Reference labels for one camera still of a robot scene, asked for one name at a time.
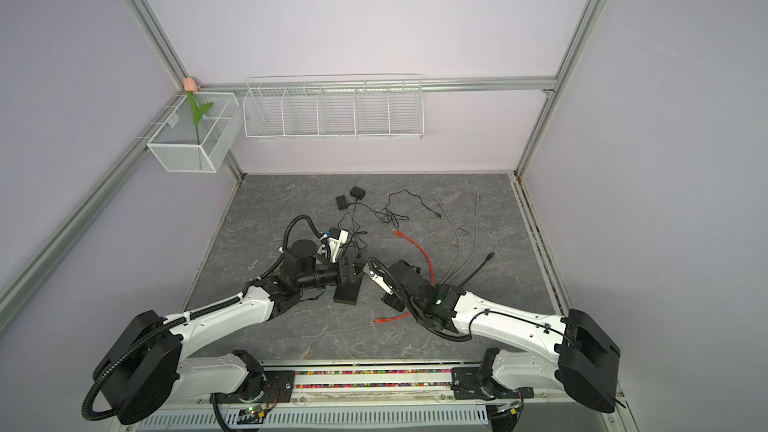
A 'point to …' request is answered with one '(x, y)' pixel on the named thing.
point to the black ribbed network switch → (347, 292)
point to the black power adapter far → (357, 192)
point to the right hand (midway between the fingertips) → (390, 276)
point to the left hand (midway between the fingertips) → (370, 271)
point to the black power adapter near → (342, 202)
